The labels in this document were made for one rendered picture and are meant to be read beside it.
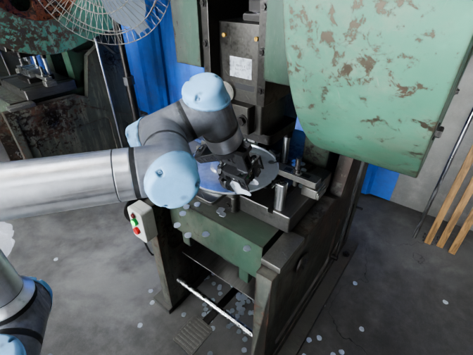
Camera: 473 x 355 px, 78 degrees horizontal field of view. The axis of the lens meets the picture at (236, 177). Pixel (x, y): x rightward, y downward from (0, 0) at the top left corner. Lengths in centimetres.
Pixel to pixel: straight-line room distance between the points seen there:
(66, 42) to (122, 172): 161
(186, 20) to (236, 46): 15
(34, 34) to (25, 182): 153
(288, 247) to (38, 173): 63
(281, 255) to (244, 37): 57
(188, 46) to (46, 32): 118
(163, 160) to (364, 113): 26
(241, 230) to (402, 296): 103
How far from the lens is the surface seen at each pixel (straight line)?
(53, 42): 195
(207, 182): 83
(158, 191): 40
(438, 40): 34
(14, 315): 81
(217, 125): 53
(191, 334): 125
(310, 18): 36
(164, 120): 51
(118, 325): 153
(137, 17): 148
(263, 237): 86
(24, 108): 216
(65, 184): 42
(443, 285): 186
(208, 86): 50
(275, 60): 70
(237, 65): 82
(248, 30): 79
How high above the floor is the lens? 126
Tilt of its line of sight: 34 degrees down
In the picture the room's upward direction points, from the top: straight up
